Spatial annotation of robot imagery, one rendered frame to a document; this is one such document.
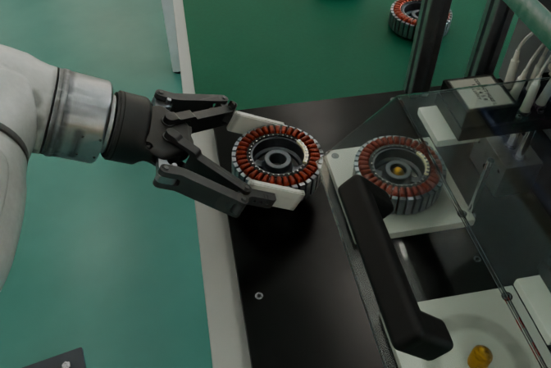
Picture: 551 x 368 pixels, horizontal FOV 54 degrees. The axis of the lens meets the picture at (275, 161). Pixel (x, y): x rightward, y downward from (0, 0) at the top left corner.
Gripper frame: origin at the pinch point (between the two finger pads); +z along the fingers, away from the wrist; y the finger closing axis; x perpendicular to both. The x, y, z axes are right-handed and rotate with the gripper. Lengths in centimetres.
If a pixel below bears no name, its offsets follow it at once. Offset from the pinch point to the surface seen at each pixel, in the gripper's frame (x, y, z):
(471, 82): 18.3, 0.2, 16.5
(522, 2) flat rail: 28.8, 1.6, 13.3
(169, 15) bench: -57, -134, 13
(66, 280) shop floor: -97, -45, -8
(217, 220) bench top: -11.0, 1.2, -3.2
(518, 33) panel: 20.3, -17.5, 35.1
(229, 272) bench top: -10.8, 9.2, -2.8
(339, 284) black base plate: -3.5, 14.5, 6.9
